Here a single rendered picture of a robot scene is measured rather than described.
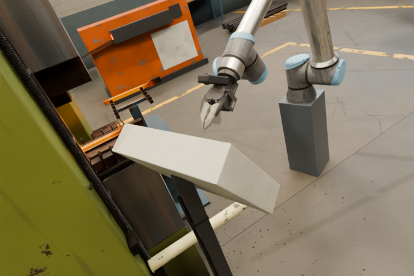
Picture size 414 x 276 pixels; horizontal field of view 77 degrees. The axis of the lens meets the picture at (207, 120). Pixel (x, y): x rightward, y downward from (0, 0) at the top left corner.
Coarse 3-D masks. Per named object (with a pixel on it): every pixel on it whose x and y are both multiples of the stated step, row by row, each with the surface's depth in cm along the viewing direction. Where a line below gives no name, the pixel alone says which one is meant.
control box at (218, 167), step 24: (120, 144) 66; (144, 144) 61; (168, 144) 56; (192, 144) 53; (216, 144) 49; (168, 168) 53; (192, 168) 50; (216, 168) 47; (240, 168) 51; (216, 192) 65; (240, 192) 52; (264, 192) 61
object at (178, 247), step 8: (232, 208) 106; (240, 208) 107; (216, 216) 105; (224, 216) 105; (232, 216) 106; (216, 224) 103; (192, 232) 102; (184, 240) 100; (192, 240) 100; (168, 248) 99; (176, 248) 98; (184, 248) 99; (160, 256) 97; (168, 256) 97; (152, 264) 95; (160, 264) 96
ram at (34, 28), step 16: (0, 0) 69; (16, 0) 70; (32, 0) 72; (48, 0) 73; (0, 16) 70; (16, 16) 71; (32, 16) 73; (48, 16) 75; (16, 32) 72; (32, 32) 74; (48, 32) 76; (64, 32) 78; (32, 48) 75; (48, 48) 77; (64, 48) 79; (32, 64) 76; (48, 64) 78
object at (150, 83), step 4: (148, 80) 178; (152, 80) 177; (156, 80) 179; (160, 80) 180; (144, 84) 177; (148, 84) 176; (152, 84) 179; (156, 84) 179; (136, 88) 175; (144, 88) 177; (124, 92) 174; (128, 92) 174; (132, 92) 175; (116, 96) 172; (120, 96) 172; (124, 96) 173; (108, 100) 170
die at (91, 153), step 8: (104, 144) 109; (112, 144) 107; (88, 152) 107; (96, 152) 105; (104, 152) 105; (96, 160) 102; (104, 160) 101; (112, 160) 103; (120, 160) 104; (96, 168) 101; (104, 168) 102
